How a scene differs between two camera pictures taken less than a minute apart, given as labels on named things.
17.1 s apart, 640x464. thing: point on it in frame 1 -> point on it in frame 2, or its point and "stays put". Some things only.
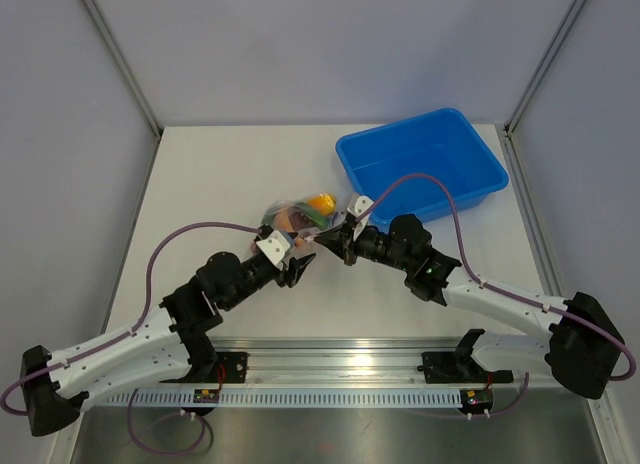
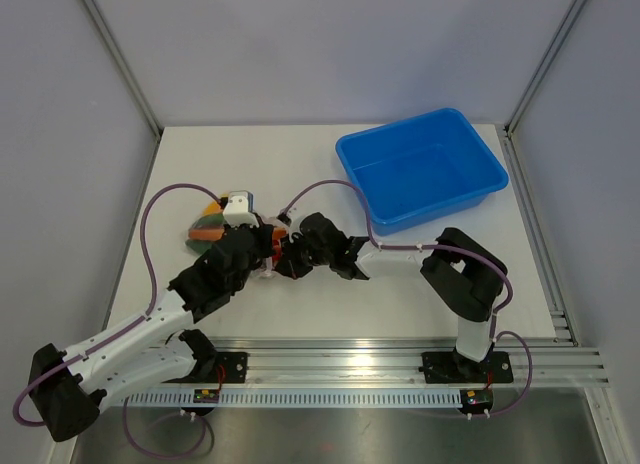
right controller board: x=476 y=400 stays put
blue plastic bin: x=442 y=144 stays put
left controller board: x=203 y=395 stays put
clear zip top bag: x=306 y=216 -> x=205 y=228
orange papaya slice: x=288 y=219 -> x=207 y=233
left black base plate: x=215 y=367 stays put
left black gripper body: x=256 y=276 -> x=262 y=249
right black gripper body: x=374 y=245 -> x=303 y=256
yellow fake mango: x=324 y=203 -> x=213 y=208
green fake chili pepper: x=319 y=218 -> x=211 y=220
